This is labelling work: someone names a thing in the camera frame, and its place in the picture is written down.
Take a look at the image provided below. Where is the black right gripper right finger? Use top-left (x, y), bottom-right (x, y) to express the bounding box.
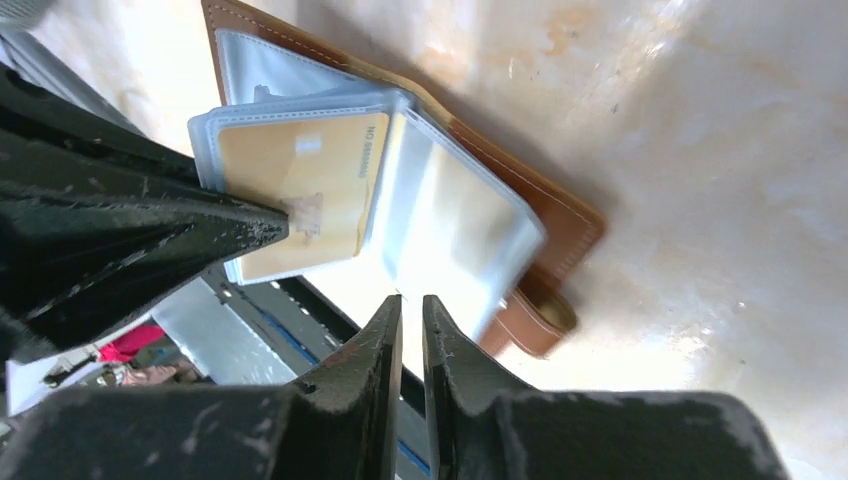
top-left (422, 295), bottom-right (787, 479)

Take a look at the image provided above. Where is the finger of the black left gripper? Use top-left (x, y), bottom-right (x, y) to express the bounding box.
top-left (1, 132), bottom-right (288, 361)
top-left (1, 65), bottom-right (200, 187)

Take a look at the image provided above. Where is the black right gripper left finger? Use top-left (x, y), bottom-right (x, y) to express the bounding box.
top-left (1, 295), bottom-right (402, 479)

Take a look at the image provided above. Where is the brown leather card holder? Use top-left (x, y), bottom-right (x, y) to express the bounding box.
top-left (188, 1), bottom-right (604, 357)

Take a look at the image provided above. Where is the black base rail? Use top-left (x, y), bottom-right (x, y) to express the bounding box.
top-left (199, 266), bottom-right (431, 479)

